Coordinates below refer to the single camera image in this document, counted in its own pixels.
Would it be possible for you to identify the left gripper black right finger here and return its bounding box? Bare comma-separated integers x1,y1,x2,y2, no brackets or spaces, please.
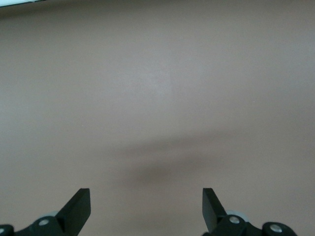
201,188,263,236

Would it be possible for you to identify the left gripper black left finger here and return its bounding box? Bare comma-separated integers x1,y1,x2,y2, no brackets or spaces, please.
14,188,91,236

